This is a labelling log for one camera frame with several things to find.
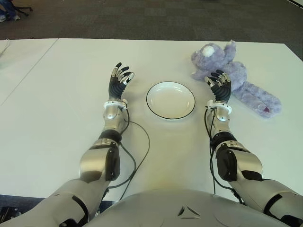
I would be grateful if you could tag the silver robot torso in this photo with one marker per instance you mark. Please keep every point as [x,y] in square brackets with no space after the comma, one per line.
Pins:
[184,208]

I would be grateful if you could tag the black office chair base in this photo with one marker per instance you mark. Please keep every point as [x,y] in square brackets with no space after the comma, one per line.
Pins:
[23,10]

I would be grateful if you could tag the person legs blue jeans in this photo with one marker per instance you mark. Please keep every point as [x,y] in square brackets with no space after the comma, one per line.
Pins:
[9,9]

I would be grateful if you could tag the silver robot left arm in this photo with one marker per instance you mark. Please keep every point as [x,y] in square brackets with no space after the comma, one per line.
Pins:
[92,163]

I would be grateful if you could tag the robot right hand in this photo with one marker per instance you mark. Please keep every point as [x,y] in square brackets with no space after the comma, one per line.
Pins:
[222,92]

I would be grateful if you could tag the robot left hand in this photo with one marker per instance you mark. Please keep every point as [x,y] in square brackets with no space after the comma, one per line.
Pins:
[116,88]

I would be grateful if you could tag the purple plush doll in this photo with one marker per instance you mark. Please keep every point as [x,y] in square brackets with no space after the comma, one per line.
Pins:
[251,94]

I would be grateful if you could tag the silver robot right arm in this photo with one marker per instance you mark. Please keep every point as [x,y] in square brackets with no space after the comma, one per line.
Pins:
[251,165]

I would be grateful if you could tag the white plate black rim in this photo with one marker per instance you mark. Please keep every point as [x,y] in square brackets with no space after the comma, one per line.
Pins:
[170,100]

